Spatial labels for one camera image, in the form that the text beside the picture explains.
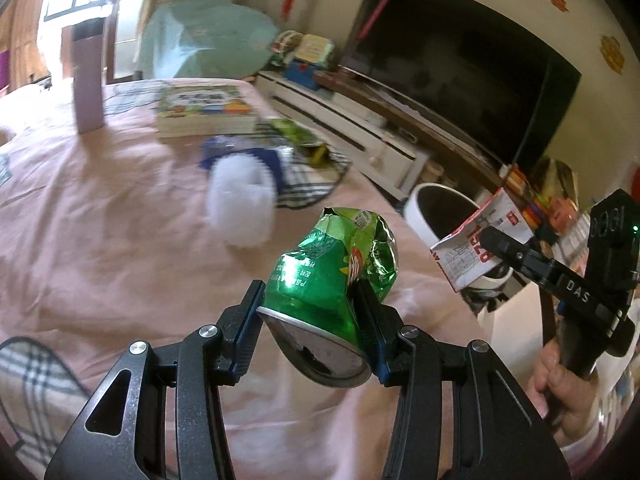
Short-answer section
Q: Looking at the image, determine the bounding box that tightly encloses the red cardboard box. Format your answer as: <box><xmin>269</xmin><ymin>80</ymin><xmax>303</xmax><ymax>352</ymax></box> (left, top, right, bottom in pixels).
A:
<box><xmin>431</xmin><ymin>188</ymin><xmax>534</xmax><ymax>292</ymax></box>

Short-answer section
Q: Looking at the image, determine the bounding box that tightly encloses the crushed green soda can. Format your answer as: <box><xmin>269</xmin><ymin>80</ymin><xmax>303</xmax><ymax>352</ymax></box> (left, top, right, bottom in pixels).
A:
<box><xmin>257</xmin><ymin>207</ymin><xmax>398</xmax><ymax>388</ymax></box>

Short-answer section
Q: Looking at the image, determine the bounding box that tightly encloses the white round trash bin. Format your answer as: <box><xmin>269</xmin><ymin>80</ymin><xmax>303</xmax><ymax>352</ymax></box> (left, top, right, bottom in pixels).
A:
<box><xmin>402</xmin><ymin>183</ymin><xmax>513</xmax><ymax>298</ymax></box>

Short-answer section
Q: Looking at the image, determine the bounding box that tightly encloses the person's right hand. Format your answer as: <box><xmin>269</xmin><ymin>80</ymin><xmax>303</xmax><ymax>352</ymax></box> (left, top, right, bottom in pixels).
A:
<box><xmin>525</xmin><ymin>339</ymin><xmax>599</xmax><ymax>446</ymax></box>

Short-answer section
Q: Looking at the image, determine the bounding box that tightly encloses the plaid cloth mat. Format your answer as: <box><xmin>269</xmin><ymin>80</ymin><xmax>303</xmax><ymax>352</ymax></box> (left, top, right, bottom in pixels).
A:
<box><xmin>254</xmin><ymin>122</ymin><xmax>352</xmax><ymax>209</ymax></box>
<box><xmin>1</xmin><ymin>337</ymin><xmax>89</xmax><ymax>479</ymax></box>

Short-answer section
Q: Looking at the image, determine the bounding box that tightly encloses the black flat television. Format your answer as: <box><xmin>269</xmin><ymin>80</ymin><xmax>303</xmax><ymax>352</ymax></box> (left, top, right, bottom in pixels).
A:
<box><xmin>341</xmin><ymin>0</ymin><xmax>582</xmax><ymax>171</ymax></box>

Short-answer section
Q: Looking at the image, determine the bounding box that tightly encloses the white TV cabinet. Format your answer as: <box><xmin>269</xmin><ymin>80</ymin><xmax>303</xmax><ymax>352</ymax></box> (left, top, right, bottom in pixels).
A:
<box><xmin>255</xmin><ymin>70</ymin><xmax>427</xmax><ymax>200</ymax></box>

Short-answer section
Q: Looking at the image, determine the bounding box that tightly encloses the green snack wrapper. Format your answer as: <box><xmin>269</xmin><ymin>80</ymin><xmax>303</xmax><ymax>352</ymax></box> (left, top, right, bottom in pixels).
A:
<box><xmin>268</xmin><ymin>118</ymin><xmax>330</xmax><ymax>167</ymax></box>

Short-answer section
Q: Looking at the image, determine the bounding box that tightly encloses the white foam fruit net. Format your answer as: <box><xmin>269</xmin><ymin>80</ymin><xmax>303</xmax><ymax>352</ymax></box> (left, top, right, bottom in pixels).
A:
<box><xmin>206</xmin><ymin>153</ymin><xmax>277</xmax><ymax>248</ymax></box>

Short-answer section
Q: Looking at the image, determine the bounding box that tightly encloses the blue white crumpled bag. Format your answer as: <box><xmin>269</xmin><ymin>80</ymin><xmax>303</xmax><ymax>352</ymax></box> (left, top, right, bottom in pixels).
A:
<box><xmin>198</xmin><ymin>136</ymin><xmax>286</xmax><ymax>194</ymax></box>

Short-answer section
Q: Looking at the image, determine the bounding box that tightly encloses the colourful toy stack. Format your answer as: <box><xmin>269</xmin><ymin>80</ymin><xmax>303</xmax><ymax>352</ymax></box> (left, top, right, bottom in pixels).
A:
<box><xmin>270</xmin><ymin>30</ymin><xmax>335</xmax><ymax>90</ymax></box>

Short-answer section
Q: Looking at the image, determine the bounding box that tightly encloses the stack of books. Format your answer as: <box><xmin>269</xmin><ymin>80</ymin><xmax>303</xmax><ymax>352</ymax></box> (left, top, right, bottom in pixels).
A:
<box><xmin>155</xmin><ymin>84</ymin><xmax>258</xmax><ymax>139</ymax></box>

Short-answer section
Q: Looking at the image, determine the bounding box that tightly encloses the purple thermos bottle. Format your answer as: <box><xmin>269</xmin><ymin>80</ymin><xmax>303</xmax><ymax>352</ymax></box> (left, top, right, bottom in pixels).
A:
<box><xmin>72</xmin><ymin>18</ymin><xmax>105</xmax><ymax>134</ymax></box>

